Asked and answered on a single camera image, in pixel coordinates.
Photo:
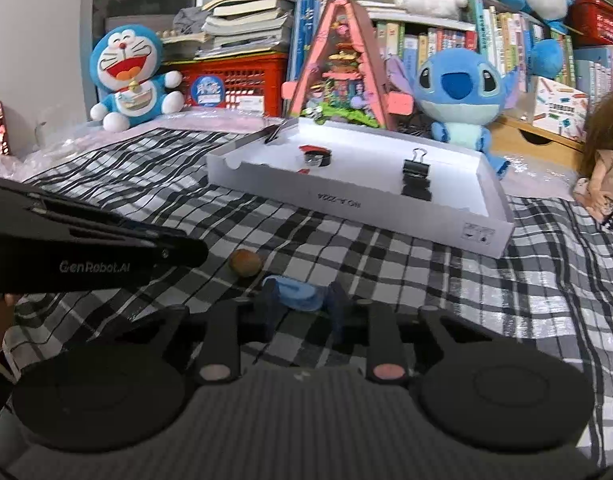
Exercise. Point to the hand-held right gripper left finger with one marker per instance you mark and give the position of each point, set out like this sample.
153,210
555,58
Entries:
272,307

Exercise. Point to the white label printer box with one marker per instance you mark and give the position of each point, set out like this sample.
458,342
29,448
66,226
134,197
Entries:
556,110

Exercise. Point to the large black binder clip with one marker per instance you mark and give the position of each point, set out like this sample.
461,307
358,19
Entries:
416,176

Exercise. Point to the stack of books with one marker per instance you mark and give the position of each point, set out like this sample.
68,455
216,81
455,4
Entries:
246,20

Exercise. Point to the pink triangular block house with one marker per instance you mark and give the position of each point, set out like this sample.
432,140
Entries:
341,70

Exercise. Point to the black white plaid cloth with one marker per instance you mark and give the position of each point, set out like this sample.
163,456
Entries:
536,285

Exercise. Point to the grey cloth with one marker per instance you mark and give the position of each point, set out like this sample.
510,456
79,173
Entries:
191,20

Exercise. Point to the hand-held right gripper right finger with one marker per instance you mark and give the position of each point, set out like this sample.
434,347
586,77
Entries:
336,310

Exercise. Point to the row of shelf books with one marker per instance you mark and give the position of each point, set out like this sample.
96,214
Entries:
436,40

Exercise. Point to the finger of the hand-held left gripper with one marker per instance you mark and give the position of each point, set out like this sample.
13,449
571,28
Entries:
176,252

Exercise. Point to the wooden drawer box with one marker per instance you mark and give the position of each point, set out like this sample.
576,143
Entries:
526,145

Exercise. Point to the red plastic crate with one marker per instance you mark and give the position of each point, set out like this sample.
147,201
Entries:
256,80

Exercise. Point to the blue alien plush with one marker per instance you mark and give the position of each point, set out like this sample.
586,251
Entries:
456,90

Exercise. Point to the brown-haired baby doll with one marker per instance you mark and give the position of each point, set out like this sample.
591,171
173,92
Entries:
606,160

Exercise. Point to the red plastic basket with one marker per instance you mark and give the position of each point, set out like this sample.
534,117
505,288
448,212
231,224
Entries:
601,25

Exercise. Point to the white cardboard box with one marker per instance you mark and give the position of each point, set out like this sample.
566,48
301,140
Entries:
386,210

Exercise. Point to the blue robot cat plush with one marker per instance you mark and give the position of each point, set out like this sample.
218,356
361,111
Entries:
129,60

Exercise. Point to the row of tall blue books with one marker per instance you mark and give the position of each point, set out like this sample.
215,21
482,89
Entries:
306,20

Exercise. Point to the brown wooden ball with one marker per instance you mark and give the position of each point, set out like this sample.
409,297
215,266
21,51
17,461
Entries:
245,262

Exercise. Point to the light blue plastic clip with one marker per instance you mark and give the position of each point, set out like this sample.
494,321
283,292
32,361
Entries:
297,296

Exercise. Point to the small black binder clip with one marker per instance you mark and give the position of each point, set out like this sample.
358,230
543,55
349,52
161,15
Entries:
275,133

